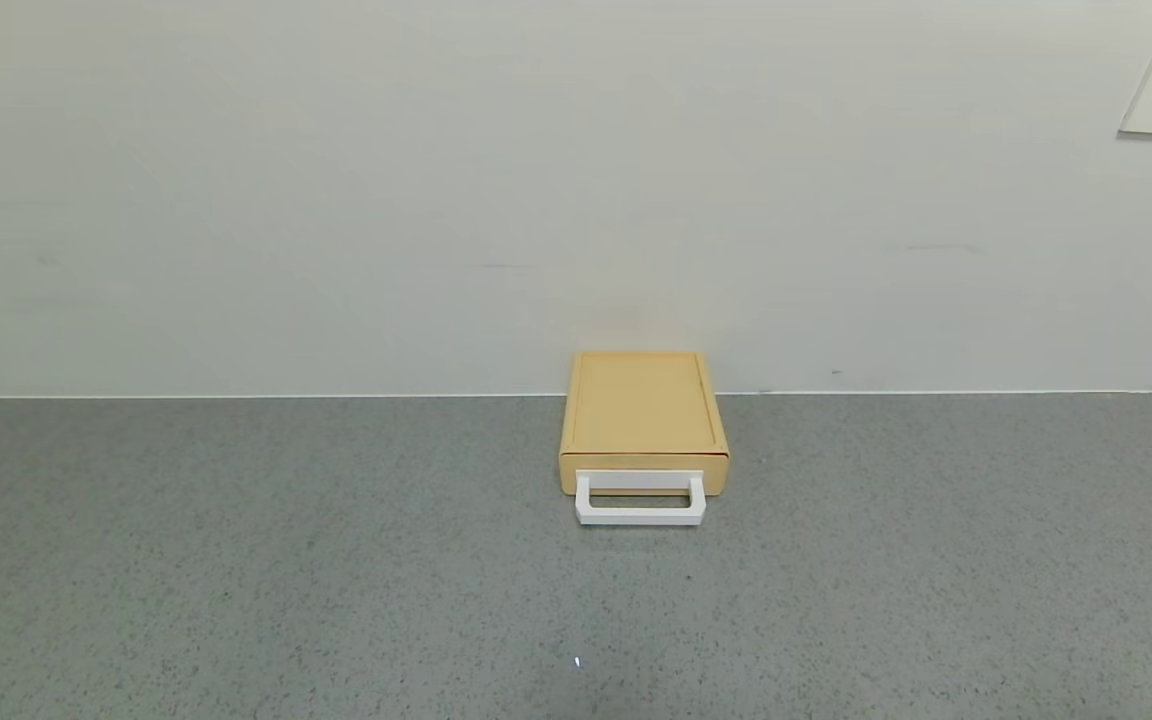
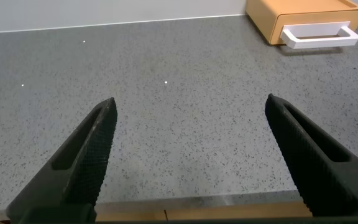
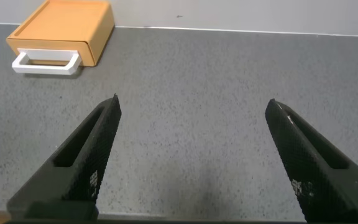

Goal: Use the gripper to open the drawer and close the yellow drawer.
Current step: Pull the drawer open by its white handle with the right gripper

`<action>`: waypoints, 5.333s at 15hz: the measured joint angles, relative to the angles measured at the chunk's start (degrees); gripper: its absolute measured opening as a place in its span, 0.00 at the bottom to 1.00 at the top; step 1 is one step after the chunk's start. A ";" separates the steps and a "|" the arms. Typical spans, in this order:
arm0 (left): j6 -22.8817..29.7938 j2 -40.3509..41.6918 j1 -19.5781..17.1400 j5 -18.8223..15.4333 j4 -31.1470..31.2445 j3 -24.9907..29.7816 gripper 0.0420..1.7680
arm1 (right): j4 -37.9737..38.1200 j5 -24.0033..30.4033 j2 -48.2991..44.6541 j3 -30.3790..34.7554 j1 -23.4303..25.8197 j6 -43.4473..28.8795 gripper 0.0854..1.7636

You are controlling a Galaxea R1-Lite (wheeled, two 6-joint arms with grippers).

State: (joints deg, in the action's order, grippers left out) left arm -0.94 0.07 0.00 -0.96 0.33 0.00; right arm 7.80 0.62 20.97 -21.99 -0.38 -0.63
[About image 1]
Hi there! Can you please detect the yellow drawer with white handle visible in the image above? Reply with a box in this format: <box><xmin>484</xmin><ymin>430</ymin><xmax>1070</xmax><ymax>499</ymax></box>
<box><xmin>562</xmin><ymin>466</ymin><xmax>728</xmax><ymax>527</ymax></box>

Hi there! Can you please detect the yellow drawer cabinet shell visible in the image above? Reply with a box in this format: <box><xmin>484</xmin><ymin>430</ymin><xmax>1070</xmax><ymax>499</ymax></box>
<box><xmin>558</xmin><ymin>350</ymin><xmax>732</xmax><ymax>497</ymax></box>

